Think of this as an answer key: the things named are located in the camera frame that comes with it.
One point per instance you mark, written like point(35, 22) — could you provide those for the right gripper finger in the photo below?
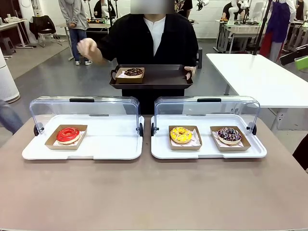
point(302, 64)
point(296, 54)

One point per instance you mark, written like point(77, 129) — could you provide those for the dark brown serving tray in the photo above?
point(163, 77)

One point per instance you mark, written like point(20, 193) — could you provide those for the chocolate glazed donut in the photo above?
point(133, 72)

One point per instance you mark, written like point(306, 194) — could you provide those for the brown cardboard donut box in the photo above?
point(50, 143)
point(128, 80)
point(184, 147)
point(232, 148)

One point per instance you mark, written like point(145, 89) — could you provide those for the white printed paper liner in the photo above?
point(120, 74)
point(81, 140)
point(196, 136)
point(243, 142)

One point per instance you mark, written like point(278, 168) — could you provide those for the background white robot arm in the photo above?
point(234, 10)

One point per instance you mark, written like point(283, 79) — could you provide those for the person's left forearm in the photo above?
point(192, 55)

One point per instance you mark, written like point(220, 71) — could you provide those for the person's right forearm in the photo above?
point(108, 48)

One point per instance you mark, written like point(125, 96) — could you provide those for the person in purple apron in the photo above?
point(280, 26)

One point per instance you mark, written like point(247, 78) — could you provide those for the purple drizzled donut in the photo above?
point(229, 136)

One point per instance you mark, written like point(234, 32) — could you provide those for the person in black printed shirt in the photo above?
point(184, 7)

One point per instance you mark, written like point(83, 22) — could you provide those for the yellow sprinkled donut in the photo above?
point(181, 137)

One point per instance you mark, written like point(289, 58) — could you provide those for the person's torso black jacket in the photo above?
point(134, 41)

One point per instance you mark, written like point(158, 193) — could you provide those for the person in grey hoodie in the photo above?
point(72, 21)

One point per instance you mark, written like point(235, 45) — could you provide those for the red glazed donut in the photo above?
point(63, 137)

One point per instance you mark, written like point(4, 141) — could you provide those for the person's left hand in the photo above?
point(190, 71)

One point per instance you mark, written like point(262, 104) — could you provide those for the person's right hand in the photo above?
point(90, 50)

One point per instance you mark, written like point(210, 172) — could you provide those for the black tripod pole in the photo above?
point(262, 26)

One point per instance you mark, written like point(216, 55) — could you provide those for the large white table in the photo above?
point(252, 77)

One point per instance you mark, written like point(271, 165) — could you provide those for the background white workbench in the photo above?
point(237, 33)

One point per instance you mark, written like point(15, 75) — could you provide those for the black lid hinge knob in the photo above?
point(254, 130)
point(141, 130)
point(36, 130)
point(152, 130)

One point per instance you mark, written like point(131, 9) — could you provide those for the black stool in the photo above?
point(200, 57)

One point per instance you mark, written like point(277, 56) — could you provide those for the clear plastic display lid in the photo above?
point(207, 108)
point(84, 108)

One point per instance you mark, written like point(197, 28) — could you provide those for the white display tray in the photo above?
point(108, 144)
point(207, 154)

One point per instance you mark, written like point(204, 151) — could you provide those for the background black robot station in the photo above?
point(101, 13)

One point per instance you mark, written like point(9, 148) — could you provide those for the black chair with jacket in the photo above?
point(42, 26)

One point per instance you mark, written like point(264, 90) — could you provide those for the white desk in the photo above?
point(12, 22)

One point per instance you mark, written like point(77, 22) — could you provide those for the grey stool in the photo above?
point(7, 44)

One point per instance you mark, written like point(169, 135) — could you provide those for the white cylindrical air purifier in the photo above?
point(7, 79)

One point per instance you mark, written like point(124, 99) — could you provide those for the blue denim clad limb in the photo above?
point(10, 118)

